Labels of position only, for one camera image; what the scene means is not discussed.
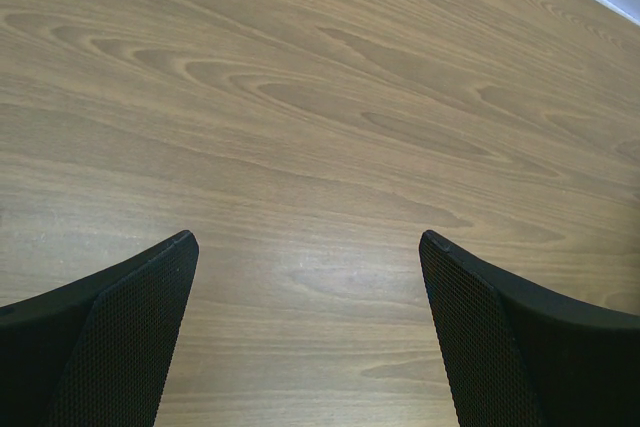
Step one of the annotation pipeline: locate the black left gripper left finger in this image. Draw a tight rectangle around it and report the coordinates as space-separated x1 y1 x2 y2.
1 231 199 426

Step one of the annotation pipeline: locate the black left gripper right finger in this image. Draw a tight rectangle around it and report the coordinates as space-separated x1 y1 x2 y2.
419 230 639 426

